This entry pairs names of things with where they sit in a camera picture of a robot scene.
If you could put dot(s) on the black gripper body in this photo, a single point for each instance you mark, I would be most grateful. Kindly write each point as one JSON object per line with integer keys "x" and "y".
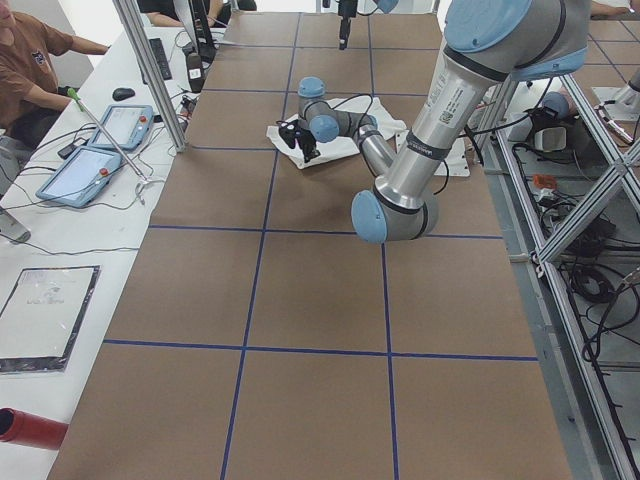
{"x": 344, "y": 24}
{"x": 305, "y": 141}

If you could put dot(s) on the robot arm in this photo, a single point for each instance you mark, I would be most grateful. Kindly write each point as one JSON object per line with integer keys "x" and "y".
{"x": 485, "y": 43}
{"x": 381, "y": 6}

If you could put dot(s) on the dark device with label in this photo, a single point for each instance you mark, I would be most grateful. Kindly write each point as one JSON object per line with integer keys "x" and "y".
{"x": 195, "y": 72}

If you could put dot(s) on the black keyboard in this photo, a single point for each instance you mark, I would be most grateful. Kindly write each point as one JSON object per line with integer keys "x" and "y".
{"x": 160, "y": 57}

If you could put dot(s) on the blue teach pendant far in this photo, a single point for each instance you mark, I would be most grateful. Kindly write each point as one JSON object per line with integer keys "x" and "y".
{"x": 128, "y": 124}

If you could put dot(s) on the blue teach pendant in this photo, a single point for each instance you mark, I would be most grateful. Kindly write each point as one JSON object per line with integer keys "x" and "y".
{"x": 81, "y": 177}
{"x": 128, "y": 124}

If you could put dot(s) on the black computer mouse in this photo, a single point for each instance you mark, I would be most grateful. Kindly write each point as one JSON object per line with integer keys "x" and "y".
{"x": 123, "y": 93}

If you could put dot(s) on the blue teach pendant near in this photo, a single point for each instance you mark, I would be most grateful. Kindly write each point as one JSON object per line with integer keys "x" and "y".
{"x": 81, "y": 177}

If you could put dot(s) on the seated person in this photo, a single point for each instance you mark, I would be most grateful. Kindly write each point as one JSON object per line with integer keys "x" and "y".
{"x": 31, "y": 99}

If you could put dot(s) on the plastic bagged document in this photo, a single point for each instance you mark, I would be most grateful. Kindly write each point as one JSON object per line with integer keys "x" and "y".
{"x": 42, "y": 317}

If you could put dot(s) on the red cylinder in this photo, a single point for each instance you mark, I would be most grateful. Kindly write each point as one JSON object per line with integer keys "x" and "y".
{"x": 26, "y": 429}

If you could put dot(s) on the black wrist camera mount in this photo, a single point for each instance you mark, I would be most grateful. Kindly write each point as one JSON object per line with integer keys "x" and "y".
{"x": 289, "y": 132}

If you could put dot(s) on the grey aluminium frame post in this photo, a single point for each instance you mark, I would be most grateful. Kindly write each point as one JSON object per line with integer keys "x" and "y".
{"x": 131, "y": 20}

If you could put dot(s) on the aluminium frame rail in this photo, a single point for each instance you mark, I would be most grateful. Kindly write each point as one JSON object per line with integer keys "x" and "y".
{"x": 572, "y": 220}

